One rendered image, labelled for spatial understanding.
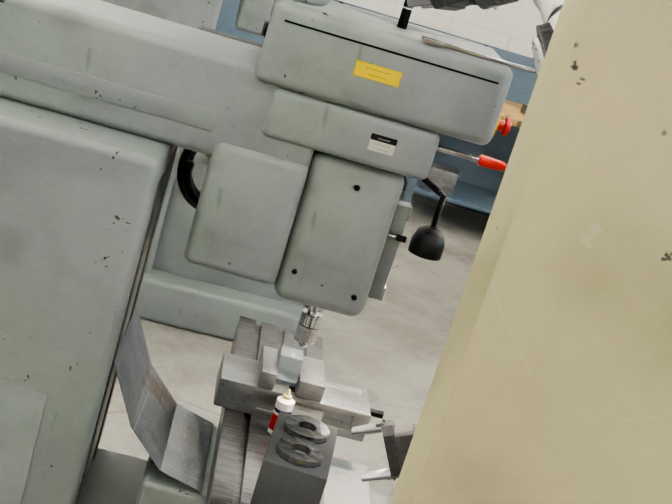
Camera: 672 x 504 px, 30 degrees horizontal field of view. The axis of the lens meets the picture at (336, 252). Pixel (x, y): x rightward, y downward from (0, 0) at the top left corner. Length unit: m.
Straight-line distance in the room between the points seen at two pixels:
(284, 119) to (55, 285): 0.53
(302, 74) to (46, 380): 0.77
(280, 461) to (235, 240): 0.46
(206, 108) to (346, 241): 0.38
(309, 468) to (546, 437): 1.52
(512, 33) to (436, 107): 6.78
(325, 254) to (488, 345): 1.75
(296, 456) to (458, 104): 0.72
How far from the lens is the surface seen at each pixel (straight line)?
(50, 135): 2.35
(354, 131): 2.40
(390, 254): 2.58
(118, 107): 2.43
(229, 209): 2.45
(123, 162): 2.33
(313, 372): 2.87
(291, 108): 2.39
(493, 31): 9.14
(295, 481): 2.27
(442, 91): 2.39
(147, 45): 2.40
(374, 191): 2.46
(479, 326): 0.74
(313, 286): 2.51
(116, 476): 2.87
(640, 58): 0.72
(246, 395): 2.82
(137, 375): 2.72
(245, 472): 2.60
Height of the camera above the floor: 2.17
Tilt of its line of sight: 17 degrees down
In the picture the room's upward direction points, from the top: 17 degrees clockwise
